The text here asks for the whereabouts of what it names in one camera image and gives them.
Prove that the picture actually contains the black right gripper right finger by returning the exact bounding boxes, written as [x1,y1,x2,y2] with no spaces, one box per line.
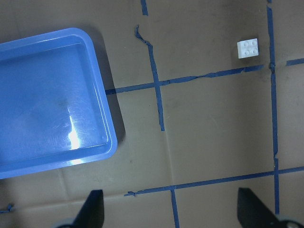
[237,188,280,228]

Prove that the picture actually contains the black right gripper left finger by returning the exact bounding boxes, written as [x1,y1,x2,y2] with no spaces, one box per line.
[71,190,105,228]

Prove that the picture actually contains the white toy block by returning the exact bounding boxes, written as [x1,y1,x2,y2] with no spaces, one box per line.
[237,38,259,59]

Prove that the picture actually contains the blue plastic tray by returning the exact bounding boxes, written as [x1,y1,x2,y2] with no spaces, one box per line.
[0,28,117,179]

